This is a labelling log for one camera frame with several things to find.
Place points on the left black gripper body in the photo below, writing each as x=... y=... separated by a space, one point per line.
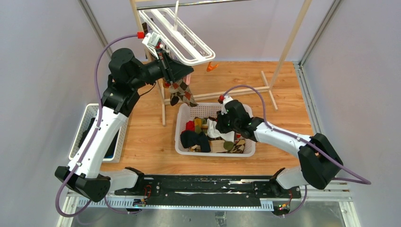
x=157 y=69

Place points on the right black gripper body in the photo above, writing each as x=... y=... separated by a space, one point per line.
x=226 y=124

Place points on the beige orange argyle sock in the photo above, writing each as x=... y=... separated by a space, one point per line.
x=184 y=93

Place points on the white plastic clip hanger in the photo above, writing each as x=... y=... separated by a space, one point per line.
x=177 y=38

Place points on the brown striped sock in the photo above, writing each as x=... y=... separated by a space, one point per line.
x=145 y=28

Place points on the white sock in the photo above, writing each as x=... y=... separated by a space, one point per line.
x=214 y=133

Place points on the brown argyle sock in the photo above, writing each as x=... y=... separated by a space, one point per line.
x=174 y=99

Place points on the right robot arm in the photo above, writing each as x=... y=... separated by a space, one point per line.
x=318 y=161

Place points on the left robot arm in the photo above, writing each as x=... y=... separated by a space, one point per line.
x=128 y=74

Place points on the orange hanger clip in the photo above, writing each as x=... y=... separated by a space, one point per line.
x=187 y=79
x=211 y=66

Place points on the pile of colourful socks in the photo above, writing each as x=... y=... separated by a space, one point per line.
x=195 y=138

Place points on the white centre laundry basket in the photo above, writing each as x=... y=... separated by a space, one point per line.
x=187 y=113

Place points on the white laundry basket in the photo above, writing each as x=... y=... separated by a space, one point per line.
x=91 y=111
x=187 y=113

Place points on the wooden clothes rack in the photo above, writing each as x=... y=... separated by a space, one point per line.
x=268 y=86

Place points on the white left laundry basket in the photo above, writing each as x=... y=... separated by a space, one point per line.
x=91 y=111

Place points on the dark clothes in left basket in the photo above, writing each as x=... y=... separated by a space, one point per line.
x=111 y=148

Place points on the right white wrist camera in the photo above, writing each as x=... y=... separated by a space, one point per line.
x=224 y=100

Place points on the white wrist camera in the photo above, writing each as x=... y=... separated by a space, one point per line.
x=224 y=100
x=152 y=42

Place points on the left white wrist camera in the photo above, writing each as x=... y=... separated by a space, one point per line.
x=152 y=42

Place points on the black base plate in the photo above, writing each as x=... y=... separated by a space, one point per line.
x=206 y=190

